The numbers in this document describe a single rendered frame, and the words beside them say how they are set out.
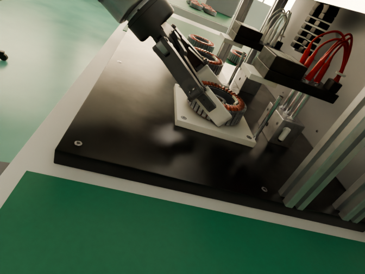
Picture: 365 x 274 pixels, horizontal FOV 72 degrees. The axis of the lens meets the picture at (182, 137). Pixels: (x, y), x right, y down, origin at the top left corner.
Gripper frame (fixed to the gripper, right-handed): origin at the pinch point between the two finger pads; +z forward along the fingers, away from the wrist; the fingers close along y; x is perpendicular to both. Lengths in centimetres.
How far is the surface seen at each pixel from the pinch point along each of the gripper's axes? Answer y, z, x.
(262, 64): 0.0, -0.5, -10.0
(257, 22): 490, 108, -44
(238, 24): 23.4, -4.0, -10.4
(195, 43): 54, -3, 5
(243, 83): 21.9, 9.0, -3.2
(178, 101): -1.5, -4.7, 5.4
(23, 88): 103, -45, 118
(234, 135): -6.8, 4.7, 0.1
